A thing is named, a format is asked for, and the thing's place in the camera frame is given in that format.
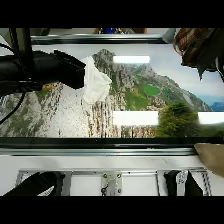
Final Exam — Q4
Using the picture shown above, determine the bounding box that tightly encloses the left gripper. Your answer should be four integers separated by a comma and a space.
52, 49, 87, 91

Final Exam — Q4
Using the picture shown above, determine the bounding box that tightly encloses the white garment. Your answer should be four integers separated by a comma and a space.
80, 55, 113, 105

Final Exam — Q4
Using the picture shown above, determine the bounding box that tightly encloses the checked shirt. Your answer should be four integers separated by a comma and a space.
172, 27, 224, 81

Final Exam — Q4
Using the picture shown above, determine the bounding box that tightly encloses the tan garment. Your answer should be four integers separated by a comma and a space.
193, 142, 224, 178

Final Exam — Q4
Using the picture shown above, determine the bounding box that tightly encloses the black cable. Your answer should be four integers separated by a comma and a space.
0, 90, 28, 126

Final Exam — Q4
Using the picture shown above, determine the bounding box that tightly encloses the silver frame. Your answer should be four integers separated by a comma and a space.
0, 32, 224, 197

